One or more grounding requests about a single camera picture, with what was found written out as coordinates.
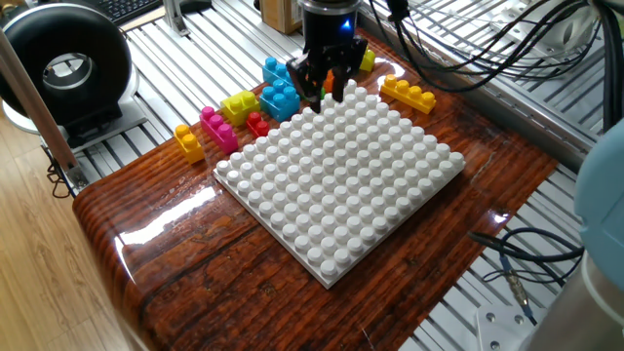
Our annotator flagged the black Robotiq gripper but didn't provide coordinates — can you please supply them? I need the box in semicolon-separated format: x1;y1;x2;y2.
286;0;370;114

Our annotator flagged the lime single-stud small block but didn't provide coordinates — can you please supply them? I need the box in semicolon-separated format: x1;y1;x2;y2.
359;47;377;73

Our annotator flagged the yellow four-stud long block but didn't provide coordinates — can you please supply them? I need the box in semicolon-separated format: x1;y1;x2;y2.
379;73;438;115

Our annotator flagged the blue three-stud long block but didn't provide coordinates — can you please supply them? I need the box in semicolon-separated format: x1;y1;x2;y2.
261;57;294;88

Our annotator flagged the blue four-stud square block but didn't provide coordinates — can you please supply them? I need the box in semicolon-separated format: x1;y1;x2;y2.
258;78;301;123

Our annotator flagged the labelled cardboard box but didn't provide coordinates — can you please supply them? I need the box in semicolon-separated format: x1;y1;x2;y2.
259;0;304;35

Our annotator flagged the red two-stud block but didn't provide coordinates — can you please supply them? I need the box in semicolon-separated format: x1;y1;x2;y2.
245;111;271;138

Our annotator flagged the lime curved two-stud block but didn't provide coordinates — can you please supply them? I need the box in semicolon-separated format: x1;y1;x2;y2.
219;90;262;128

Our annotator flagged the white studded baseplate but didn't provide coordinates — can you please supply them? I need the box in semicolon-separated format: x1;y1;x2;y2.
213;78;467;290

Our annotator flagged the pink three-stud block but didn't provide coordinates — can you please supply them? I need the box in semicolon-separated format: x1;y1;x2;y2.
199;105;240;155

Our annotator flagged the yellow two-stud block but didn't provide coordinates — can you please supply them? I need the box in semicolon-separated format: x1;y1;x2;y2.
174;123;207;166

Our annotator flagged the black keyboard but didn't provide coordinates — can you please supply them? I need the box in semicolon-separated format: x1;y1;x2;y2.
87;0;165;25

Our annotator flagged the white round device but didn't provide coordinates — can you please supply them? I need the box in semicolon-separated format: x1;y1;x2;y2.
491;0;604;58

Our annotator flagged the glossy wood-grain board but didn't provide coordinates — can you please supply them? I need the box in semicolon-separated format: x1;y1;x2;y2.
71;24;560;351

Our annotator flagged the black cable bundle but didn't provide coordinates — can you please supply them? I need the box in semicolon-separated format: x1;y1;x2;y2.
368;0;624;133

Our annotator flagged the upright aluminium bracket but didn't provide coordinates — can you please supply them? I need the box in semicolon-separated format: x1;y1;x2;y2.
162;0;190;38

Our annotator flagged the black cable with connector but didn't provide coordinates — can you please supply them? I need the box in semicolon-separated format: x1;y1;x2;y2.
467;226;586;327

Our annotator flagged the slanted aluminium profile post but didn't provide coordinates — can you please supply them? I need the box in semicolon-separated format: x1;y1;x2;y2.
0;28;90;190

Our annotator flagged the thin black looped cable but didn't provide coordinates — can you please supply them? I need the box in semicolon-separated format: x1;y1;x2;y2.
45;145;73;200

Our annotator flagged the black ring-shaped device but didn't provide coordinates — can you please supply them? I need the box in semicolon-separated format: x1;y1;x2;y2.
0;3;148;148

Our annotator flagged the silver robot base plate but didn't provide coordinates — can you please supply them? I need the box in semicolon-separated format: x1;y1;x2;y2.
475;304;537;351

